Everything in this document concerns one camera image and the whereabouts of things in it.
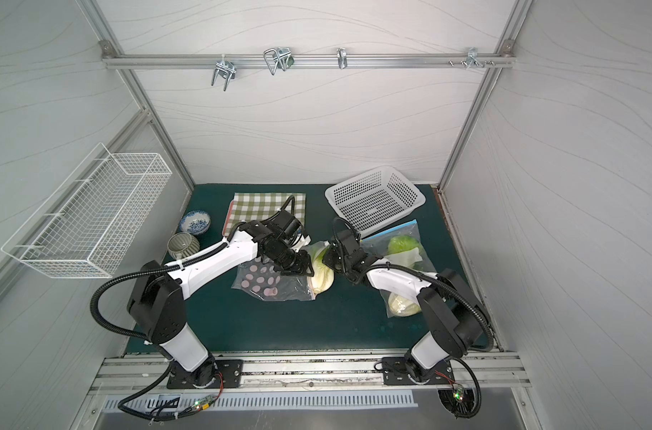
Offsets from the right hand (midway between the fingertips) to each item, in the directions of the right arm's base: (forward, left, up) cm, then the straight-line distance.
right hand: (322, 254), depth 88 cm
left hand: (-10, +3, +3) cm, 11 cm away
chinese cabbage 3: (-15, -25, -3) cm, 30 cm away
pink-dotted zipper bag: (-6, +22, -8) cm, 24 cm away
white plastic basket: (+33, -20, -8) cm, 39 cm away
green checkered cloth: (+28, +31, -9) cm, 42 cm away
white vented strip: (-41, +28, -7) cm, 51 cm away
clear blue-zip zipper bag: (+5, -19, -1) cm, 20 cm away
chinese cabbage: (-9, -1, +3) cm, 10 cm away
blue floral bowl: (+16, +53, -6) cm, 56 cm away
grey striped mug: (+5, +54, -5) cm, 54 cm away
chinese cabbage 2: (+4, -28, -1) cm, 28 cm away
